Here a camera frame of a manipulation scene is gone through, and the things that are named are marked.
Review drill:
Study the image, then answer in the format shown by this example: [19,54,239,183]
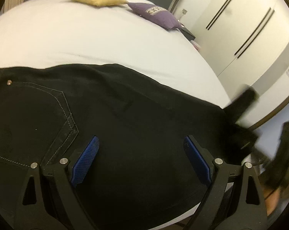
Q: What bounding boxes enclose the white wardrobe with black handles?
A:
[183,0,289,125]

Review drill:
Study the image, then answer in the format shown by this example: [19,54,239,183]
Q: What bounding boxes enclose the dark nightstand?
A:
[178,24,196,41]

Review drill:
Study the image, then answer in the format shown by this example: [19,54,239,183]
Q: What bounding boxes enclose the purple cushion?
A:
[128,2,183,31]

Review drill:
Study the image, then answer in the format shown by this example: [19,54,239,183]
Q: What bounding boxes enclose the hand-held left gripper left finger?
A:
[14,135,100,230]

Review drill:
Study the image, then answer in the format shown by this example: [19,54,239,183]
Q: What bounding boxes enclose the bed with white sheet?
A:
[0,0,233,230]

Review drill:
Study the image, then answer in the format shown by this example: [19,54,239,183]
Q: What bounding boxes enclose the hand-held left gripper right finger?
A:
[183,135,269,230]

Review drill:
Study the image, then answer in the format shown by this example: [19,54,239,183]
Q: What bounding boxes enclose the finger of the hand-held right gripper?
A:
[231,123,259,160]
[225,85,259,125]

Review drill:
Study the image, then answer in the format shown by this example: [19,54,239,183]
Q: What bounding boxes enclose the black pants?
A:
[0,63,257,223]

